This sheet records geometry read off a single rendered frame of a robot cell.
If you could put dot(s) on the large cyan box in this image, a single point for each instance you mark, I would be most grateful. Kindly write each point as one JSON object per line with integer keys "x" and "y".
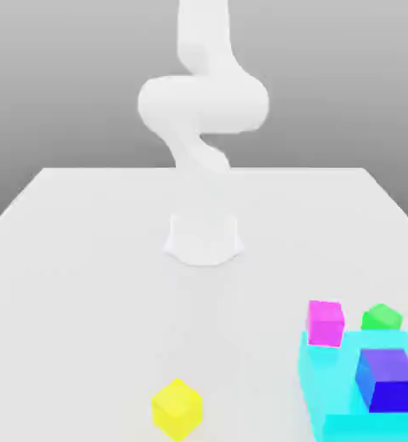
{"x": 338, "y": 383}

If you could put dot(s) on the small blue cube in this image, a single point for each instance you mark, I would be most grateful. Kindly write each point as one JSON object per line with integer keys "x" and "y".
{"x": 390, "y": 381}

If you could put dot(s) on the small magenta cube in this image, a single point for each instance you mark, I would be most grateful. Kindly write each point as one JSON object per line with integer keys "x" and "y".
{"x": 325, "y": 324}

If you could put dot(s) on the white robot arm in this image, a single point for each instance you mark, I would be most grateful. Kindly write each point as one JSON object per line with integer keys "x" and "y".
{"x": 203, "y": 103}

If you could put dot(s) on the small yellow cube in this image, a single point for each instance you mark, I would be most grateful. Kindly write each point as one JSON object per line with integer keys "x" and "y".
{"x": 177, "y": 411}

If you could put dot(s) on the small green cube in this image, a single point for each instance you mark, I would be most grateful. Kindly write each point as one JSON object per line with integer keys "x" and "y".
{"x": 382, "y": 317}

